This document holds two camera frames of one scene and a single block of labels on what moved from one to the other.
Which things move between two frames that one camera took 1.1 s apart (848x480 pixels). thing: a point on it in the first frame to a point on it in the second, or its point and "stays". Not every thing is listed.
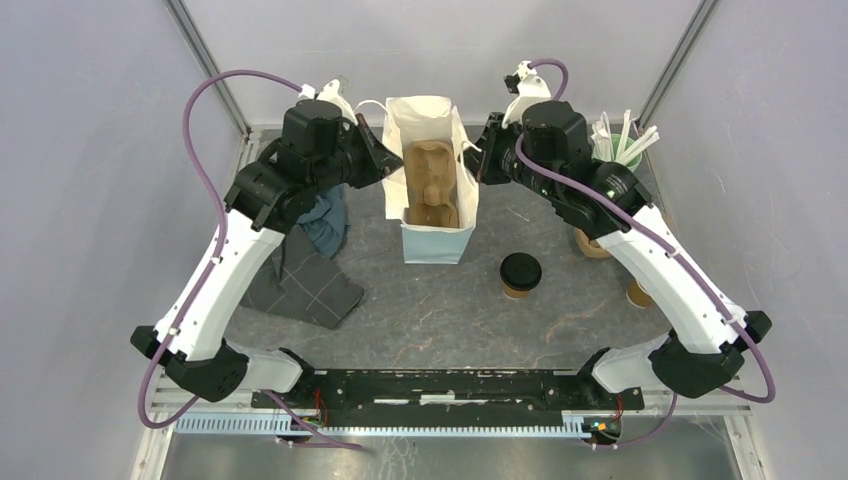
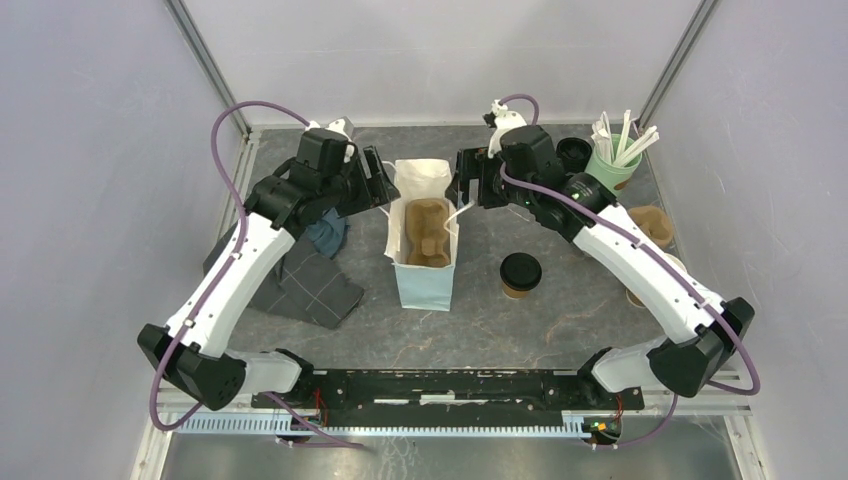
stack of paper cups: x=638 y=297 stays
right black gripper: x=495 y=135 to x=474 y=163
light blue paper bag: x=412 y=119 to x=421 y=233
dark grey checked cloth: x=298 y=281 stays
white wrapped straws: x=601 y=143 stays
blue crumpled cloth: x=327 y=224 stays
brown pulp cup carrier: x=430 y=176 to x=428 y=236
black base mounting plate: x=452 y=398 stays
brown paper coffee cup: x=513 y=293 stays
